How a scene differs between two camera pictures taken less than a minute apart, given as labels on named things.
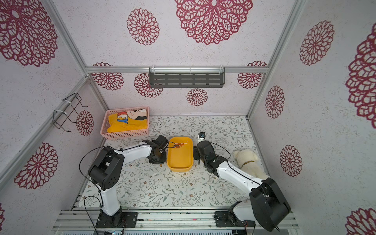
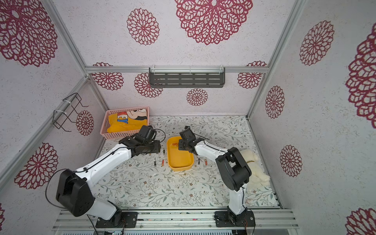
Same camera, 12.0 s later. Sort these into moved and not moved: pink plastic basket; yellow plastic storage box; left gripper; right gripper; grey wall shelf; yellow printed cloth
Moved: left gripper; right gripper
Not moved: yellow plastic storage box; grey wall shelf; pink plastic basket; yellow printed cloth
